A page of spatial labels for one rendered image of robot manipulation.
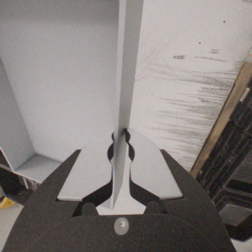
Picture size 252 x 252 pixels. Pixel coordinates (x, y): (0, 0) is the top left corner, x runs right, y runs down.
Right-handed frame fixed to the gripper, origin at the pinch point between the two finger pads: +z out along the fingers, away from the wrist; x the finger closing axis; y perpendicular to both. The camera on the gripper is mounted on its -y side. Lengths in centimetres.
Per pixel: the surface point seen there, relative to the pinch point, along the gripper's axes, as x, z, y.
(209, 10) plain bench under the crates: 24.5, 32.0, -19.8
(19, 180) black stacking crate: -73, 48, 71
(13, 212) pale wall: -272, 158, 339
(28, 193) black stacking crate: -66, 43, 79
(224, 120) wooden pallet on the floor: 83, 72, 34
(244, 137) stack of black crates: 79, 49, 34
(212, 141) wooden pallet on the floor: 82, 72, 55
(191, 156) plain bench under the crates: 33, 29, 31
